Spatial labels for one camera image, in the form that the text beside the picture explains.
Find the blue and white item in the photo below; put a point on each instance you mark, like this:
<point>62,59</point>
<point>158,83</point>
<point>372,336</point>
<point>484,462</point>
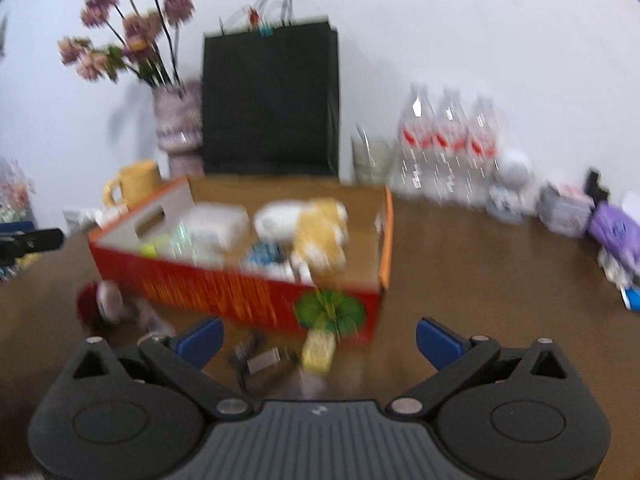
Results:
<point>632,299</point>

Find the purple packet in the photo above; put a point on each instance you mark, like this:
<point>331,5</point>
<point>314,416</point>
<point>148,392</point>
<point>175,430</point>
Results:
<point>617,230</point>

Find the clear water bottle red label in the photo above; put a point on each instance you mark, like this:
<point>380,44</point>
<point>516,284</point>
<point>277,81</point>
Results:
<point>450,147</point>
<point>416,145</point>
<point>481,150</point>

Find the yellow mug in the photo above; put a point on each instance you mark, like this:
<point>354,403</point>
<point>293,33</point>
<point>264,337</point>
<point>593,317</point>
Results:
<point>137,182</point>

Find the clear plastic case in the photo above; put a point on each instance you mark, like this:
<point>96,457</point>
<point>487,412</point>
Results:
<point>212,232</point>

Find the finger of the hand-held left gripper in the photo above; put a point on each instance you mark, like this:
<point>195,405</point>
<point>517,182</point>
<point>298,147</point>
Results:
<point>31,242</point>

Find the patterned flower vase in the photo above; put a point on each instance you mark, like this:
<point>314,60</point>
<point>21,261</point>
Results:
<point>177,120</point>

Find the yellow plush toy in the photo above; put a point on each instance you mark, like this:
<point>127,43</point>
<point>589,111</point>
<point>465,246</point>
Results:
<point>322,232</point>

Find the yellow-green ball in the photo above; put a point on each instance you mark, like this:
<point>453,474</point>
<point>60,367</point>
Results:
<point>150,249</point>

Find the grey tissue pack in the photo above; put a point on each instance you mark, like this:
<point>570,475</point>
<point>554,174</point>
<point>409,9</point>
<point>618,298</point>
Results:
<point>565,207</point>

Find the pink artificial flowers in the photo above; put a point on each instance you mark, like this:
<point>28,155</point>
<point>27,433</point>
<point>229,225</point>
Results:
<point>135,27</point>

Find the white round ornament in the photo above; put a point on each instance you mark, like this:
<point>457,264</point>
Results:
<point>511,180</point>

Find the blue and white packet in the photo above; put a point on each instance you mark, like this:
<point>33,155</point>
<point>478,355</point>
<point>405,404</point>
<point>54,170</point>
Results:
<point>267,257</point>

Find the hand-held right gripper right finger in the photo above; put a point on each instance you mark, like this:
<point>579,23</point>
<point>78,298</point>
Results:
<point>437,342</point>

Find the red cardboard box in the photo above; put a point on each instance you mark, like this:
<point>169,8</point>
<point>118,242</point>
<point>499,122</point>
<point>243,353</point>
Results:
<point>235,287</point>

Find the white ribbed item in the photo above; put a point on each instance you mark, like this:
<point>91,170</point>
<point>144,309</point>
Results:
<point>82,217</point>

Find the clear glass cup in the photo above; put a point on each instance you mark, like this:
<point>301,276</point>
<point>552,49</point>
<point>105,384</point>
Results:
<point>371,160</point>

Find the colourful wrapped packet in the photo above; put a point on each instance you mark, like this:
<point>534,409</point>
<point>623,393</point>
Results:
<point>14,195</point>

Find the red tape roll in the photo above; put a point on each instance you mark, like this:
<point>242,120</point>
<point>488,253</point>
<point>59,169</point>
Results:
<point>100,305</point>

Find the white oval item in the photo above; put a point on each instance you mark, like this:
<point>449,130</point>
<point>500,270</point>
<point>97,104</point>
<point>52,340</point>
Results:
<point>280,220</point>

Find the black paper bag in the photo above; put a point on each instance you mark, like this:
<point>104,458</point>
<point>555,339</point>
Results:
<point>270,100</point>

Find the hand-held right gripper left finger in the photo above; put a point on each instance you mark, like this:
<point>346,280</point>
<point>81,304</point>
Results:
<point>202,342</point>

